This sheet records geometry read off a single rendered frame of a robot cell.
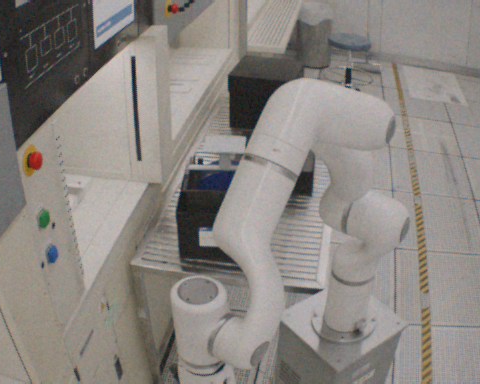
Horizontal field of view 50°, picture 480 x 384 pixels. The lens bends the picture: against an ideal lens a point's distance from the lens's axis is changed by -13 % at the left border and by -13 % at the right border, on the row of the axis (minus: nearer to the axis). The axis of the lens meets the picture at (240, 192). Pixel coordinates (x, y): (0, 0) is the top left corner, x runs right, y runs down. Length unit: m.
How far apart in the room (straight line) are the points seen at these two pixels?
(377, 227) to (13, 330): 0.85
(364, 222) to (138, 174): 0.91
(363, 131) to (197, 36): 2.38
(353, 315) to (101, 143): 1.02
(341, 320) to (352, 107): 0.73
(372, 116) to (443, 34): 5.01
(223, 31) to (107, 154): 1.45
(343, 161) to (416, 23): 4.83
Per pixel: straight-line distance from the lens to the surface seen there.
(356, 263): 1.40
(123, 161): 1.98
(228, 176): 1.79
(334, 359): 1.52
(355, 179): 1.17
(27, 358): 1.30
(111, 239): 1.75
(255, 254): 0.84
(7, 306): 1.18
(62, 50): 1.29
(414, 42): 5.96
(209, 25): 3.25
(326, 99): 0.93
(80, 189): 1.95
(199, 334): 0.86
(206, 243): 1.77
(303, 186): 2.09
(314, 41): 5.42
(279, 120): 0.87
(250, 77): 2.44
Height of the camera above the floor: 1.90
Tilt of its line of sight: 33 degrees down
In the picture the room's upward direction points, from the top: straight up
